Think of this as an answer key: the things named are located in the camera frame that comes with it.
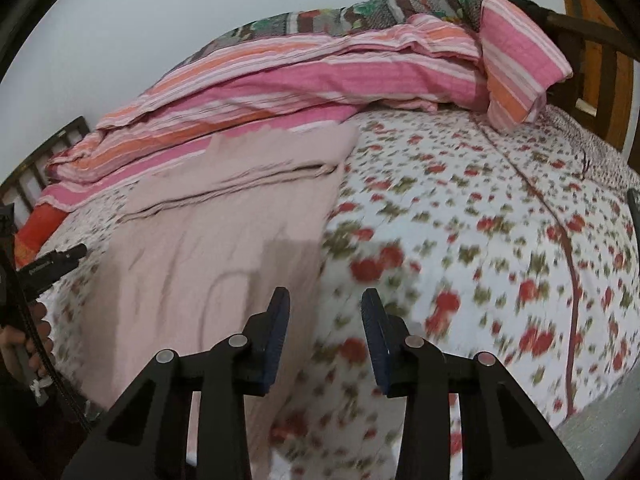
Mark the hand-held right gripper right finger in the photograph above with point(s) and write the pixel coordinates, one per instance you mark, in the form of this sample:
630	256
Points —
374	325

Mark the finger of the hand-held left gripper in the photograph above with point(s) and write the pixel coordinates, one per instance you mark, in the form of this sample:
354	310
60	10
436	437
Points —
70	255

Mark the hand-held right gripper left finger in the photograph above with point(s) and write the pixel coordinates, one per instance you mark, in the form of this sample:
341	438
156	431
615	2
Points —
278	320

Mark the light pink knit sweater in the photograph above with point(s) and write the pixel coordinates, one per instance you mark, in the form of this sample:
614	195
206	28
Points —
200	240

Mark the person's left hand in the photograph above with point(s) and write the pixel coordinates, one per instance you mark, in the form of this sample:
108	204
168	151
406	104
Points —
25	342

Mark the red orange cloth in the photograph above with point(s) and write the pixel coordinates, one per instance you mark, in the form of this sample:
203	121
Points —
40	230

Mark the white red floral bed sheet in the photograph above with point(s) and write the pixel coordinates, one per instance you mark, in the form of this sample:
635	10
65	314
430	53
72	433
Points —
450	185

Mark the pink orange striped quilt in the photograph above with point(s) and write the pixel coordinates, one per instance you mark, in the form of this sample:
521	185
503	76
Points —
300	85

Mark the pink striped pillow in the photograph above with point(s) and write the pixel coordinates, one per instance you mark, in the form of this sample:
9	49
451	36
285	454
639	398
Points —
520	60

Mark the brown green floral blanket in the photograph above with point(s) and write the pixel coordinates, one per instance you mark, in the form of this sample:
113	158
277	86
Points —
400	5

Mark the wooden headboard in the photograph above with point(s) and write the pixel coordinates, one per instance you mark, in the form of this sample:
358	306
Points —
600	70

